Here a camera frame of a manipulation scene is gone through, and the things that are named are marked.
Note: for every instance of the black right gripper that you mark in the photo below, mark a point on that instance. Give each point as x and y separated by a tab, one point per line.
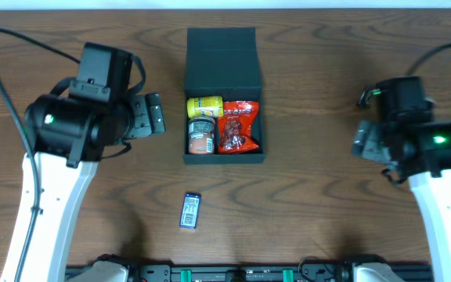
365	139

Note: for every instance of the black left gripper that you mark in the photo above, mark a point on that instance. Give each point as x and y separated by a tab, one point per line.
149	114

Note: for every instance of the red Pringles can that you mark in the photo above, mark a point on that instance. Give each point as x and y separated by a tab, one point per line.
201	135

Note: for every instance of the yellow Mentos candy bottle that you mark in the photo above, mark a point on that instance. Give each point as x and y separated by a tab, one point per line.
208	106

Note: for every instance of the black gift box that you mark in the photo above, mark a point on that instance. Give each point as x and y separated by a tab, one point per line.
224	62

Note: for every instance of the red Hacks candy bag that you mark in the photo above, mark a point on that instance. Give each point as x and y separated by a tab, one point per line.
235	127

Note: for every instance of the blue white small box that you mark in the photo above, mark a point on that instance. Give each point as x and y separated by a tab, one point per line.
190	211

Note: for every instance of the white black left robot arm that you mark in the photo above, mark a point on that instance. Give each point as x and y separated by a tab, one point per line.
56	177

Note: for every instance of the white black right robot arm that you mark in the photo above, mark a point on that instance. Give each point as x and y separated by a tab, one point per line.
420	155

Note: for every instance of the small black clip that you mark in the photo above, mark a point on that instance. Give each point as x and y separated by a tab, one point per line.
364	100

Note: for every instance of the black rail with green clips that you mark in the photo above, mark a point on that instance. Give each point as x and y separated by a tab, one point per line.
358	268

